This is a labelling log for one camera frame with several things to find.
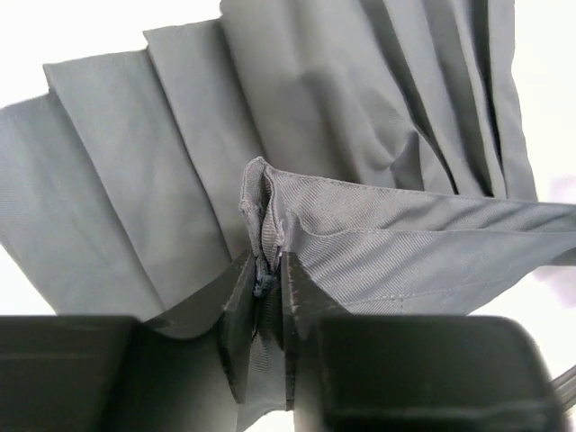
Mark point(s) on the grey pleated skirt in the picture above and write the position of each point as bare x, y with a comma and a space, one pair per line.
380, 141

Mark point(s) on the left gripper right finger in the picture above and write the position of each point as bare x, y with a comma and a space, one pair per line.
358, 372

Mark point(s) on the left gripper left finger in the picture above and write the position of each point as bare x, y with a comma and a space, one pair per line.
184, 370

